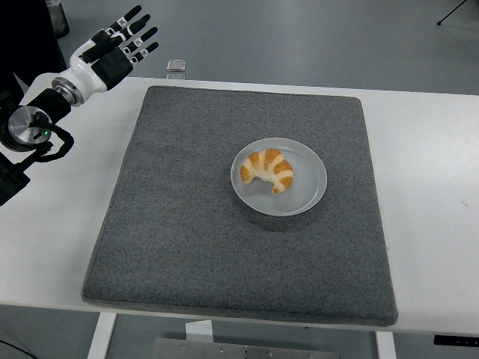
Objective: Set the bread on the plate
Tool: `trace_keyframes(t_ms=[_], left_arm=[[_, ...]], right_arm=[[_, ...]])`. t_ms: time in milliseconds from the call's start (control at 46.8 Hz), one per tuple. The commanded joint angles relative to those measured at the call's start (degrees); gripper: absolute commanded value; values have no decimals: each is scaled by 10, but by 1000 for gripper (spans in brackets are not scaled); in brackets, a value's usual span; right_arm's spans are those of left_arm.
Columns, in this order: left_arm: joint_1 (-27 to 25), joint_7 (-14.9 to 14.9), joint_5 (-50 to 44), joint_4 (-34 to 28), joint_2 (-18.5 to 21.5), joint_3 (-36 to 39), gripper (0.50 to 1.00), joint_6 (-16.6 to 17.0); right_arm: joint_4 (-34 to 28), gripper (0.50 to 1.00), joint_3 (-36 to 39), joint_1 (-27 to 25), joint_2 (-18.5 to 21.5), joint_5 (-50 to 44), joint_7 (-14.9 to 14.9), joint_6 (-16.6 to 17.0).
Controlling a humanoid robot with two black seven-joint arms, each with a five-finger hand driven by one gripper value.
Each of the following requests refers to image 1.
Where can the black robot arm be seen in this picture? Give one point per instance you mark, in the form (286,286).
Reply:
(52,102)

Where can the dark translucent cup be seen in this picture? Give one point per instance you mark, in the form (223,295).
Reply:
(61,18)

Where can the grey metal plate with screws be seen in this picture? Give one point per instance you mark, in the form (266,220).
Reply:
(224,351)

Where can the grey felt mat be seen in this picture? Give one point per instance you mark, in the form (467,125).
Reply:
(224,254)

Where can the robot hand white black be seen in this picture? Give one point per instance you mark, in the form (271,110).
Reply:
(108,67)

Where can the white table leg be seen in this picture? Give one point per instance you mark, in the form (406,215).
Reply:
(101,336)
(385,346)

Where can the small clear plastic box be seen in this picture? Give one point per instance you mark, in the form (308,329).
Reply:
(176,66)

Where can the black tripod leg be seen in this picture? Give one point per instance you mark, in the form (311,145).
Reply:
(438,23)

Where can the golden croissant bread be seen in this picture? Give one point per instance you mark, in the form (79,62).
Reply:
(278,168)

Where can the white round plate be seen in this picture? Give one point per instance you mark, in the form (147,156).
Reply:
(307,187)

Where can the black table control panel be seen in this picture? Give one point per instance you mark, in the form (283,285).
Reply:
(456,340)

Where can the large black bulky object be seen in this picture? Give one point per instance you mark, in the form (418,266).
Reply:
(26,37)

